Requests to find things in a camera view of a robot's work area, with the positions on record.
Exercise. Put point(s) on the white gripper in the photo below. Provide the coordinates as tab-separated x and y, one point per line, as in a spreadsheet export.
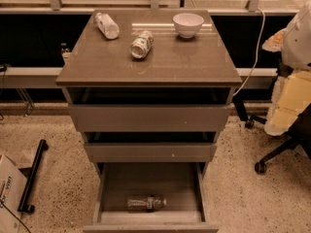
298	46

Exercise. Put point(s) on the clear water bottle red label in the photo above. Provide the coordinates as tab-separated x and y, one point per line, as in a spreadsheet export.
149	203

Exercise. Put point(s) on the grey drawer cabinet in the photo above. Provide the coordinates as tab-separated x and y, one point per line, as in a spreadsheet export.
175	72

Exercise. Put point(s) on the grey top drawer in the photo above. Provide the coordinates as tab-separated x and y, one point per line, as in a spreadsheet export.
120	118

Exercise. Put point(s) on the grey drawer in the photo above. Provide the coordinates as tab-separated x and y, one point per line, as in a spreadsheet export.
180	184
156	152
120	118

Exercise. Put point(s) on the grey bottom drawer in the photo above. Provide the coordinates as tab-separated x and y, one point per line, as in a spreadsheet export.
180	184

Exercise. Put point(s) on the clear plastic bottle white label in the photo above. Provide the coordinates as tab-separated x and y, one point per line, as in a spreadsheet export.
107	26

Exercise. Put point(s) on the grey middle drawer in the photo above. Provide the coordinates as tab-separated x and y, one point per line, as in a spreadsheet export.
156	152

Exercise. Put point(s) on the small bottle behind cabinet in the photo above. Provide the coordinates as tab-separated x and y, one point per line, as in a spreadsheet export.
65	51

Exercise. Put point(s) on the black office chair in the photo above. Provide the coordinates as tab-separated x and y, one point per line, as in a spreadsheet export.
299	132

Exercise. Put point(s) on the white bowl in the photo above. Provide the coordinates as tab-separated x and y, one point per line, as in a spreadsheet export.
187	24

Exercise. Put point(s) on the green labelled can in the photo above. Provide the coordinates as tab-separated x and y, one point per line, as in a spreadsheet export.
142	44

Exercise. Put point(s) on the cardboard box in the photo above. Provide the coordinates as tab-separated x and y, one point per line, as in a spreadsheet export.
12	183

